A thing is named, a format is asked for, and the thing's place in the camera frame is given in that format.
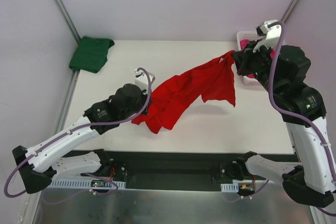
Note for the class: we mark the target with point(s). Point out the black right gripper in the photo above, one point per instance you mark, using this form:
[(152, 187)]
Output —
[(243, 61)]

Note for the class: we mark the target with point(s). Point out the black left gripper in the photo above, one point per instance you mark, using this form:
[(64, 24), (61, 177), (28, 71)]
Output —
[(146, 100)]

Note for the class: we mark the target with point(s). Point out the red t shirt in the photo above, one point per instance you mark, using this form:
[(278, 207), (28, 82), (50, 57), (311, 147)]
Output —
[(213, 80)]

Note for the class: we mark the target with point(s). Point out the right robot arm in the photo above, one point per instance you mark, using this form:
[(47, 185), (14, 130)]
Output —
[(310, 180)]

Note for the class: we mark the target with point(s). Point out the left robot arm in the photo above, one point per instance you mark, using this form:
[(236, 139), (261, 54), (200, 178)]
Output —
[(96, 120)]

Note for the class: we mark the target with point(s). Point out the pink t shirt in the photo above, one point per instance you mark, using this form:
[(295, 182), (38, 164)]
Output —
[(243, 43)]

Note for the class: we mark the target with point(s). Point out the white plastic laundry basket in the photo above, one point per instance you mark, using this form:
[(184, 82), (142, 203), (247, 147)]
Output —
[(262, 76)]

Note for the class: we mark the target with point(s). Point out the folded green t shirt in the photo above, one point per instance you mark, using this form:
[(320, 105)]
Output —
[(91, 54)]

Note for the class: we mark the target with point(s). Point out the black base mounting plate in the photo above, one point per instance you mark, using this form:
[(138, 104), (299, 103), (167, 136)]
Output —
[(169, 171)]

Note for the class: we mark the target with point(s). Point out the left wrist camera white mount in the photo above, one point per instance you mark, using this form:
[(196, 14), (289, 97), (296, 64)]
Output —
[(141, 80)]

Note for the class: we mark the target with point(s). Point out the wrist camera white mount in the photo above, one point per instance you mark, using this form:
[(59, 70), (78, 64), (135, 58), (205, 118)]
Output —
[(141, 80), (270, 32)]

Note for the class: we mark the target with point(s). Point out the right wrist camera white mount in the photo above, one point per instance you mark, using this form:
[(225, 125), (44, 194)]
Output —
[(270, 32)]

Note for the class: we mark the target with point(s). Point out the aluminium frame rail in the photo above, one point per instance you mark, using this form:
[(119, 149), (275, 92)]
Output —
[(254, 165)]

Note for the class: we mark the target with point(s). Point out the left white slotted cable duct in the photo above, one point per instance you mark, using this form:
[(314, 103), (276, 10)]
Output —
[(74, 183)]

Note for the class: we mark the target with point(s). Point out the white slotted cable duct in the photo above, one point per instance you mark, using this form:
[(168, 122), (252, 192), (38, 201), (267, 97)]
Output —
[(230, 188), (74, 183)]

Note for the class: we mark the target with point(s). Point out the right white slotted cable duct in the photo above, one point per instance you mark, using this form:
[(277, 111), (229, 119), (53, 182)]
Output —
[(230, 188)]

